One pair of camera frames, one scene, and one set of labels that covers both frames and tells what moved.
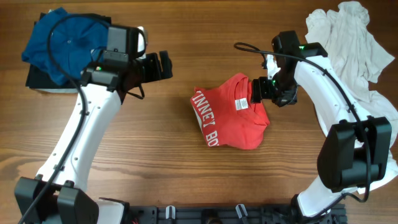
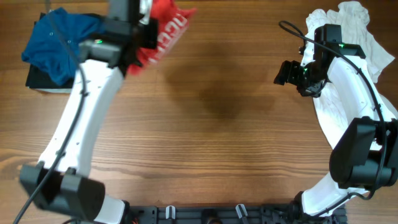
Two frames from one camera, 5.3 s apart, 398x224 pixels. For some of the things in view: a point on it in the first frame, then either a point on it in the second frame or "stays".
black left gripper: x=152 y=68 → x=148 y=33
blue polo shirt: x=76 y=42 stays
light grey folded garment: x=59 y=90 stays
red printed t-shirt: x=227 y=115 → x=173 y=22
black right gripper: x=258 y=91 → x=285 y=73
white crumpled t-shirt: x=351 y=45 stays
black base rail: x=257 y=214 stays
